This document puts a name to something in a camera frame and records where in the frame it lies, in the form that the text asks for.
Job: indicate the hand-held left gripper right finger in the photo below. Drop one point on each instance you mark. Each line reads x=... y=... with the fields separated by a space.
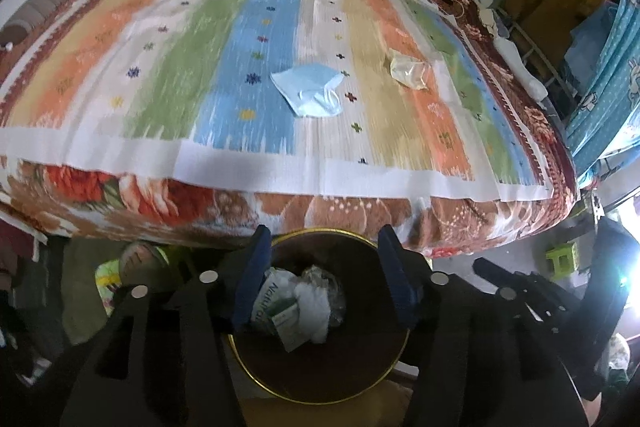
x=395 y=279

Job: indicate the blue face mask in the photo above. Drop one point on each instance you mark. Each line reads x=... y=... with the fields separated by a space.
x=310 y=87

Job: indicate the white tissue paper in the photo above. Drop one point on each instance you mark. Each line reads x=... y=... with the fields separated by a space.
x=312 y=307

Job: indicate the green plastic stool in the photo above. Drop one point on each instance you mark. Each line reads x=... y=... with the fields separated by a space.
x=562 y=259

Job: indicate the grey bolster pillow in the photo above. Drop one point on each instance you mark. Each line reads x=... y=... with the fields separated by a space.
x=45 y=2

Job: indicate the white cloth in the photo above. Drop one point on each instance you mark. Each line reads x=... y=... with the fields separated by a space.
x=520 y=67

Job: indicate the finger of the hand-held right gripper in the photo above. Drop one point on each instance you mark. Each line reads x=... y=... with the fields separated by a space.
x=540 y=289

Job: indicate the white carton box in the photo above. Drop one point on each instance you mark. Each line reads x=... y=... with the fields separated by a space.
x=287 y=329

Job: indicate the brown floral blanket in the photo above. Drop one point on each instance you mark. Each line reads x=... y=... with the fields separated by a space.
x=150 y=207

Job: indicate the white green packet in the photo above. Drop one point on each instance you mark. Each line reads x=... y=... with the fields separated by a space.
x=270 y=302

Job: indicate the metal rack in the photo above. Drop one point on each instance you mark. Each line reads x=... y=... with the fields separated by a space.
x=545 y=57

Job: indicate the clear plastic bag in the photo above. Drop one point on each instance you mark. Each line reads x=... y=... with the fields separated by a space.
x=410 y=72

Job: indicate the round brown tin bin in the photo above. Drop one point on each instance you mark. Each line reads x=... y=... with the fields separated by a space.
x=325 y=367

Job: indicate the striped colourful blanket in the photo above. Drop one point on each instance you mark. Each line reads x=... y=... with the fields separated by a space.
x=200 y=57

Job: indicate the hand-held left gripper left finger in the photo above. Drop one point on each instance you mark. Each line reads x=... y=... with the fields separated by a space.
x=250 y=279

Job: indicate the blue printed curtain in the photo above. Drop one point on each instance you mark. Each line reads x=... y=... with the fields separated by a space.
x=610 y=97

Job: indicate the yellow green printed cloth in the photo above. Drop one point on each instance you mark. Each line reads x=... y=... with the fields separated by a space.
x=107 y=277

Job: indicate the paper trash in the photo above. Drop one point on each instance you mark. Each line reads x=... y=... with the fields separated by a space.
x=332 y=292

